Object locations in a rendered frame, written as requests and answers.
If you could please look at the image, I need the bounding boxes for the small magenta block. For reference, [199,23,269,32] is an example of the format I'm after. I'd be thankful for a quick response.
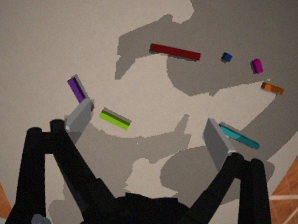
[251,59,263,74]

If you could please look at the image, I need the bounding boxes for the turquoise rod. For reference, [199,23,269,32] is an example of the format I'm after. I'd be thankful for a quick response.
[219,124,260,150]

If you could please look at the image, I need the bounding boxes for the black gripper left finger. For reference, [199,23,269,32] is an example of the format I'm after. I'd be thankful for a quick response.
[5,98,138,224]

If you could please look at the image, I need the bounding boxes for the purple rod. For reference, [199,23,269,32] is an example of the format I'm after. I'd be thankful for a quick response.
[67,77,86,103]

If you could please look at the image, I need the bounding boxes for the red rod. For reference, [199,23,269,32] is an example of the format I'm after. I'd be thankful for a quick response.
[150,43,201,61]

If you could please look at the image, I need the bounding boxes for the orange rod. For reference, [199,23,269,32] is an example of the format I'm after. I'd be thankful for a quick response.
[261,82,284,95]

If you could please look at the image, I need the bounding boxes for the lime green rod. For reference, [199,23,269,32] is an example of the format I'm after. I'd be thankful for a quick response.
[99,110,130,131]

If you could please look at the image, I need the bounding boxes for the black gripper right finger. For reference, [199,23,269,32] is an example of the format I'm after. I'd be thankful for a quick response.
[176,118,271,224]

